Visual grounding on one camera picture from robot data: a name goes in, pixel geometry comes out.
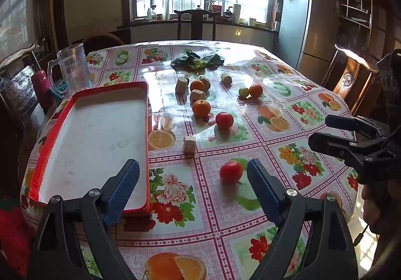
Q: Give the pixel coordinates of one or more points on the tall white thermos jug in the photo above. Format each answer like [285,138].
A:
[236,14]

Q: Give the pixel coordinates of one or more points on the dark wooden straight-back chair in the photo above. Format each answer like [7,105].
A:
[196,14]

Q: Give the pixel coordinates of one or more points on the red tray with white inside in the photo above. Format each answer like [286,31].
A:
[94,142]

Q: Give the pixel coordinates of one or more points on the silver refrigerator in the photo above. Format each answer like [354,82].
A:
[310,32]

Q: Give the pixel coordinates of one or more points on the frosted glass partition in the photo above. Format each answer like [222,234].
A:
[15,17]

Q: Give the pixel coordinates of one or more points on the orange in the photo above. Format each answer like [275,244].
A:
[201,108]
[196,86]
[256,91]

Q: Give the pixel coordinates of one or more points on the red thermos bottle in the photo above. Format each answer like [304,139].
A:
[40,87]

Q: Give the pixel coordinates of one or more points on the round-back wooden chair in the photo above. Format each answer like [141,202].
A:
[103,37]

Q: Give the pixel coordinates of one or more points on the person's right hand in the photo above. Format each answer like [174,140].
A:
[376,205]

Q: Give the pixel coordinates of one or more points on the wooden display shelf cabinet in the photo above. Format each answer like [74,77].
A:
[354,1]

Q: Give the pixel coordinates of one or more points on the red tomato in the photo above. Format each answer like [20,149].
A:
[231,172]
[224,120]

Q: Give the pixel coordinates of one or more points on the white cup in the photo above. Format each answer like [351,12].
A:
[252,21]

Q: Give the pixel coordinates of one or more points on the person's right forearm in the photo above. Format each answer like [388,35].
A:
[390,258]

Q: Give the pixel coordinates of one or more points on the ginger piece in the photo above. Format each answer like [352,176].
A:
[226,78]
[197,96]
[180,86]
[189,144]
[206,81]

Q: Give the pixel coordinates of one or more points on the clear plastic pitcher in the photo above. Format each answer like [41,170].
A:
[73,67]

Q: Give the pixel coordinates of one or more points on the wooden chair with carved medallion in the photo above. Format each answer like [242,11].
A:
[347,79]

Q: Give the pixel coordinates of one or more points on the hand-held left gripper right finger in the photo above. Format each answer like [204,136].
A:
[263,192]

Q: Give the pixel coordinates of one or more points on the small green fruit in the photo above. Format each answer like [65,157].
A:
[243,92]

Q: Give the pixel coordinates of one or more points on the floral printed tablecloth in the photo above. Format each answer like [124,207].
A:
[219,220]

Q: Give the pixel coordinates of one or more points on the wooden chair with curved top rail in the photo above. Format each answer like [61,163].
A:
[18,56]

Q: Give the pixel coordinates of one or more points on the dark kettle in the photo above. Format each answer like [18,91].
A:
[228,13]

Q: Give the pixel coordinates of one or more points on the red floor mat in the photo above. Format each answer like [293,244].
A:
[15,236]

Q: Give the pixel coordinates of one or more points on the white spray bottle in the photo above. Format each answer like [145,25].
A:
[213,6]

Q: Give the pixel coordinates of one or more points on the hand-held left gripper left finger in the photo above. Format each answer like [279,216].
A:
[125,187]

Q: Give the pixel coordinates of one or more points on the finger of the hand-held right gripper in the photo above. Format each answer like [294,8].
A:
[354,123]
[335,143]

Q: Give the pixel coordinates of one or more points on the leafy green vegetable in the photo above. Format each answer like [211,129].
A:
[197,63]

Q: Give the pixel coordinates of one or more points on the white tapered bottle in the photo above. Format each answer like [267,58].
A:
[167,10]

